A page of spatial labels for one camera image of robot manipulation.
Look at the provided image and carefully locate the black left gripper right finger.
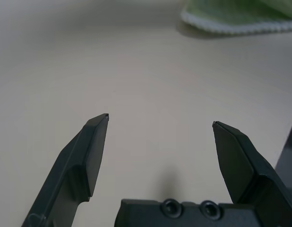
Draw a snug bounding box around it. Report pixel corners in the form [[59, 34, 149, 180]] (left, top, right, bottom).
[[211, 121, 292, 227]]

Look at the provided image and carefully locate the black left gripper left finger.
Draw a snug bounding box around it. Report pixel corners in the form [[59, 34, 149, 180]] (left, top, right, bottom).
[[21, 113, 110, 227]]

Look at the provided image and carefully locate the green towel white trim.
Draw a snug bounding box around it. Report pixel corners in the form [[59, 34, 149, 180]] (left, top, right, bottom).
[[180, 0, 292, 36]]

